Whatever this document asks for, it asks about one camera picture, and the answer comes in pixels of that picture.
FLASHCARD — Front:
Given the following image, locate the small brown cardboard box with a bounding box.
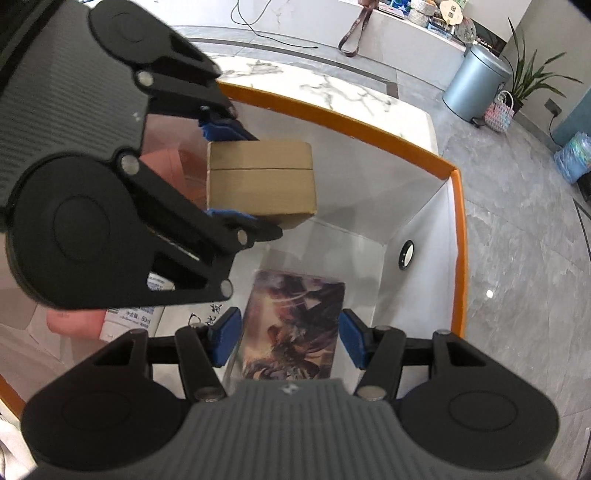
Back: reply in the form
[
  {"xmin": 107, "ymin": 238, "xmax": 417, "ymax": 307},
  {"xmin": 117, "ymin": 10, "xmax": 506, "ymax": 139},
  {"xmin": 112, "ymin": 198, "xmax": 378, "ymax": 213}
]
[{"xmin": 206, "ymin": 141, "xmax": 318, "ymax": 230}]

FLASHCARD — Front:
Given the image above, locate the orange cardboard box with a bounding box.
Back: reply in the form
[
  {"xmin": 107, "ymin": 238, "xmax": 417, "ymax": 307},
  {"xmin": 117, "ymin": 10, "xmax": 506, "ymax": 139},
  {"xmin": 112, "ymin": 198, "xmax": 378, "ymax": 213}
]
[{"xmin": 0, "ymin": 80, "xmax": 467, "ymax": 421}]

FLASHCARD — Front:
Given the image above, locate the grey-blue trash can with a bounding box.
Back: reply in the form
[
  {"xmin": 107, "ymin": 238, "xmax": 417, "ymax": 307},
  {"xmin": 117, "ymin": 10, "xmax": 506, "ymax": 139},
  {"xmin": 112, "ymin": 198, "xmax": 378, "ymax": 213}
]
[{"xmin": 442, "ymin": 44, "xmax": 513, "ymax": 123}]

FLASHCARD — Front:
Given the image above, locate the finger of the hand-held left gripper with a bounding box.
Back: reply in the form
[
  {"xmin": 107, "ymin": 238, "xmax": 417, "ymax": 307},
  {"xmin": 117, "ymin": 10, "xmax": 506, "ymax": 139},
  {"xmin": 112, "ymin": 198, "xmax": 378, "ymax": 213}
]
[
  {"xmin": 134, "ymin": 31, "xmax": 260, "ymax": 142},
  {"xmin": 115, "ymin": 151, "xmax": 283, "ymax": 304}
]

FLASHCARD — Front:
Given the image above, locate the black cable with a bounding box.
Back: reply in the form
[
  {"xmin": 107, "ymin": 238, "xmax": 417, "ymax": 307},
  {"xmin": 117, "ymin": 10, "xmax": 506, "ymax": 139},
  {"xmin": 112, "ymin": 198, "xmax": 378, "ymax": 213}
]
[{"xmin": 233, "ymin": 0, "xmax": 319, "ymax": 51}]

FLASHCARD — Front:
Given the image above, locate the dark printed box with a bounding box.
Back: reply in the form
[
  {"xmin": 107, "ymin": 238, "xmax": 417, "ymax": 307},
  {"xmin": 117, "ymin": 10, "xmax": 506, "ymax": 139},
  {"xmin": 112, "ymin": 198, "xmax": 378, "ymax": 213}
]
[{"xmin": 231, "ymin": 270, "xmax": 347, "ymax": 381}]

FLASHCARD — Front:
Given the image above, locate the round decorative plate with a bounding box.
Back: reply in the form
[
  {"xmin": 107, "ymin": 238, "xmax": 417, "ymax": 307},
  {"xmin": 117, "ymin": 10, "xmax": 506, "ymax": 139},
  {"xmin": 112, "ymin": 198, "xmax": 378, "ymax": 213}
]
[{"xmin": 455, "ymin": 18, "xmax": 478, "ymax": 44}]

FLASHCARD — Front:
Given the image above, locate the blue water jug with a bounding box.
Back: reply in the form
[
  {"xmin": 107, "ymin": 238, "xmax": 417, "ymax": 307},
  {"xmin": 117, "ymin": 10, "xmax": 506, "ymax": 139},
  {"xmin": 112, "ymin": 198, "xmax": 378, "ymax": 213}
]
[{"xmin": 554, "ymin": 131, "xmax": 591, "ymax": 185}]

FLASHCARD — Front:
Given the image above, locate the brown camera case with strap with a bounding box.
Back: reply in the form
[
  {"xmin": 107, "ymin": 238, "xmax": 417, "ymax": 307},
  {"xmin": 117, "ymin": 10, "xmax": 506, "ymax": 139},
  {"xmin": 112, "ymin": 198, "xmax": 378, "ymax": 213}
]
[{"xmin": 338, "ymin": 0, "xmax": 382, "ymax": 58}]

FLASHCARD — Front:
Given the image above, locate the white fan-shaped ornament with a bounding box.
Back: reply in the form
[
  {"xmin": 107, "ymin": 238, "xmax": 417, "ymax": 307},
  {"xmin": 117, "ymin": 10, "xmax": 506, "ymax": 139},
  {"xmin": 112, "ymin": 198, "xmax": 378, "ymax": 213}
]
[{"xmin": 438, "ymin": 0, "xmax": 467, "ymax": 21}]

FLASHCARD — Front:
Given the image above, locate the potted snake plant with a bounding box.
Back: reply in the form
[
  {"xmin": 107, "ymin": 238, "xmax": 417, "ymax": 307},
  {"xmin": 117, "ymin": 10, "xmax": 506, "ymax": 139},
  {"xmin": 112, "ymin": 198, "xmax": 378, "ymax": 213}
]
[{"xmin": 501, "ymin": 18, "xmax": 585, "ymax": 114}]

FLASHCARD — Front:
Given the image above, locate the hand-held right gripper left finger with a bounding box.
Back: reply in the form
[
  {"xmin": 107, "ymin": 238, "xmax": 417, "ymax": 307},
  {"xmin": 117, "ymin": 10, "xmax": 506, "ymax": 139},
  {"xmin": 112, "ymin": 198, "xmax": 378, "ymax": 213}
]
[{"xmin": 95, "ymin": 307, "xmax": 243, "ymax": 402}]

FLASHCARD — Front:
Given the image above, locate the white tube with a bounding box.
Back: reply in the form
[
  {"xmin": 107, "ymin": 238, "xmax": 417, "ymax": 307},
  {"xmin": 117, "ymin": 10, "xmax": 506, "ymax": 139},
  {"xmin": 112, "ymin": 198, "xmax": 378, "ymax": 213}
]
[{"xmin": 100, "ymin": 272, "xmax": 167, "ymax": 344}]

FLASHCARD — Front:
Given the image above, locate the white marble TV cabinet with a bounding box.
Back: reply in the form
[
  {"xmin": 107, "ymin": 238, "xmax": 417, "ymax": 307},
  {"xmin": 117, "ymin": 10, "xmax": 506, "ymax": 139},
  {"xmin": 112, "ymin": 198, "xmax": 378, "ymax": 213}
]
[{"xmin": 231, "ymin": 0, "xmax": 467, "ymax": 90}]

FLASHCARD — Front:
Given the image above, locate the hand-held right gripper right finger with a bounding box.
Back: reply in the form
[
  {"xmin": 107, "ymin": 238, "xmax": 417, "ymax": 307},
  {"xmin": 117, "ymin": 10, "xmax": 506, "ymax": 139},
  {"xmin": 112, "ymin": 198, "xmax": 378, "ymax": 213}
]
[{"xmin": 339, "ymin": 308, "xmax": 502, "ymax": 401}]

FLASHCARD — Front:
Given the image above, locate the woven basket bag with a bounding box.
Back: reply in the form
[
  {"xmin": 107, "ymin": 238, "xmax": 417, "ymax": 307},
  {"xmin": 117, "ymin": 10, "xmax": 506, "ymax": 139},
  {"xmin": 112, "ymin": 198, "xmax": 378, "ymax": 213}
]
[{"xmin": 482, "ymin": 90, "xmax": 515, "ymax": 134}]

